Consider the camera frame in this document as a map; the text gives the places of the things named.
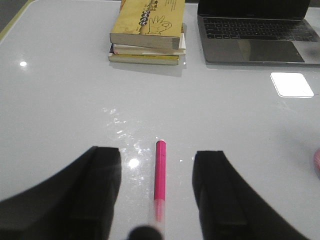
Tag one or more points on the middle cream book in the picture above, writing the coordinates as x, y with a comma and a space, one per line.
120, 49

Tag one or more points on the dark grey laptop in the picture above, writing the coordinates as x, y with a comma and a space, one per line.
258, 32

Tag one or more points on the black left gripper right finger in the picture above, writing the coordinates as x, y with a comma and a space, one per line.
229, 208

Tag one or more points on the pink highlighter pen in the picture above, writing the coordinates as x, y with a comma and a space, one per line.
158, 207

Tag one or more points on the yellow top book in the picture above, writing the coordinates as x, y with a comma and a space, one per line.
149, 23

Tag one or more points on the yellow book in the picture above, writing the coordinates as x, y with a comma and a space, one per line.
149, 23
144, 59

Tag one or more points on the bottom yellow book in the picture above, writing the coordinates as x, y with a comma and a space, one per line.
144, 59

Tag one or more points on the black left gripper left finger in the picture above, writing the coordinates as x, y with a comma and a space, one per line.
76, 203

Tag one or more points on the pink mesh pen holder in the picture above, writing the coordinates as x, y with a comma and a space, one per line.
316, 162

